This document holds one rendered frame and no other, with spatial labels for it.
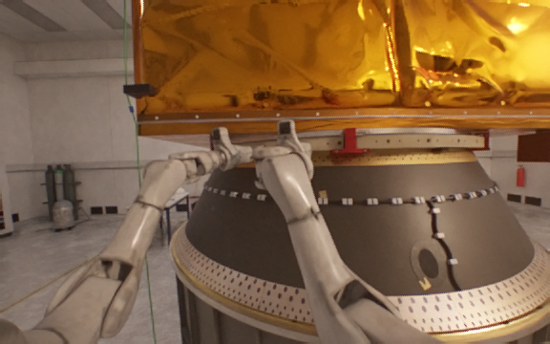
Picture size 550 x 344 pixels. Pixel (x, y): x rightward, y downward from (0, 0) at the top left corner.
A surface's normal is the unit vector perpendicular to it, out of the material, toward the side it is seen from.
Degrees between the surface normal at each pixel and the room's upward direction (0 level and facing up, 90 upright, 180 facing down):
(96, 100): 90
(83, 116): 90
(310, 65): 88
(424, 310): 43
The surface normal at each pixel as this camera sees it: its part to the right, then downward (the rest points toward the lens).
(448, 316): 0.01, -0.69
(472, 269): 0.15, -0.41
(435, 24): 0.04, 0.04
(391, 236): -0.06, -0.40
